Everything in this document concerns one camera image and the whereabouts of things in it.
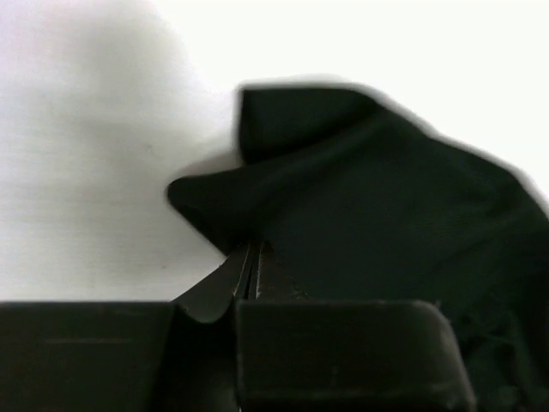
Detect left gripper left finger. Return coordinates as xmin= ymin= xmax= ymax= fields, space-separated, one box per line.
xmin=1 ymin=245 xmax=251 ymax=411

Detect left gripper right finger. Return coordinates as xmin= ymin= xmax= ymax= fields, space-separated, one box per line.
xmin=235 ymin=245 xmax=476 ymax=411

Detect black shorts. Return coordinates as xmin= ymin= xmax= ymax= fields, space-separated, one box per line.
xmin=166 ymin=85 xmax=548 ymax=411

